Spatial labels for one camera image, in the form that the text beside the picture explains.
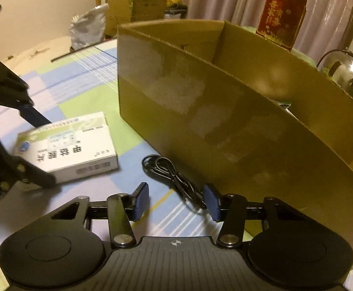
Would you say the black cable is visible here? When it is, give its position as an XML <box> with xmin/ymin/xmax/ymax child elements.
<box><xmin>141</xmin><ymin>154</ymin><xmax>208</xmax><ymax>210</ymax></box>

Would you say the white green medicine box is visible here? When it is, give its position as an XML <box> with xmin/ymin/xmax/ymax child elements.
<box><xmin>13</xmin><ymin>112</ymin><xmax>119</xmax><ymax>184</ymax></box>

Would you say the checked plastic tablecloth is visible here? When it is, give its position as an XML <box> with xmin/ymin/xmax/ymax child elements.
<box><xmin>0</xmin><ymin>42</ymin><xmax>353</xmax><ymax>290</ymax></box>

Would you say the large open cardboard box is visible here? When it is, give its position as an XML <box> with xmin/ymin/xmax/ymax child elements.
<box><xmin>117</xmin><ymin>20</ymin><xmax>353</xmax><ymax>248</ymax></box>

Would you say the white plastic bag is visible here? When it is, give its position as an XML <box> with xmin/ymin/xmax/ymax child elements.
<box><xmin>69</xmin><ymin>3</ymin><xmax>109</xmax><ymax>51</ymax></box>

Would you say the small brown carton on chair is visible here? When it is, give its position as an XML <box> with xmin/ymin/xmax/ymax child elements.
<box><xmin>104</xmin><ymin>0</ymin><xmax>167</xmax><ymax>37</ymax></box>

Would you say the steel electric kettle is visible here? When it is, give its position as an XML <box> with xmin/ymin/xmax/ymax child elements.
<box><xmin>317</xmin><ymin>49</ymin><xmax>353</xmax><ymax>98</ymax></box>

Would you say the red gift box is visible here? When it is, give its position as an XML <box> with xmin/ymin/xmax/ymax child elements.
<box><xmin>256</xmin><ymin>0</ymin><xmax>307</xmax><ymax>51</ymax></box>

